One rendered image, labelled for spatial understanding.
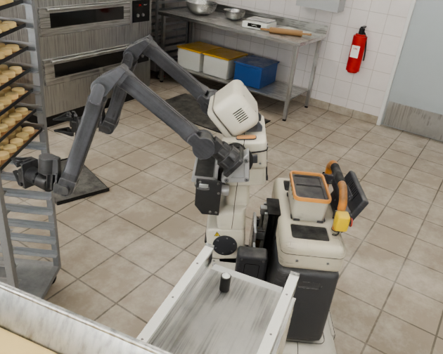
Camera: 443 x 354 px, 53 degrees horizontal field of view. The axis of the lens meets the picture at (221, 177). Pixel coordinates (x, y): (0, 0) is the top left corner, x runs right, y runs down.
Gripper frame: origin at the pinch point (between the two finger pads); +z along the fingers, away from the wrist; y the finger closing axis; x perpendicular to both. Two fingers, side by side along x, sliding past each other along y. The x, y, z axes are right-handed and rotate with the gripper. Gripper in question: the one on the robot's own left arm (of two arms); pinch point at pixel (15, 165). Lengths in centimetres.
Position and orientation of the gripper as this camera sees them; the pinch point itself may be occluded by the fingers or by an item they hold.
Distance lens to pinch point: 181.1
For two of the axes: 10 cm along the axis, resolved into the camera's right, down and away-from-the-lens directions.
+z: -8.4, -3.5, 4.2
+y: 1.2, -8.6, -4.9
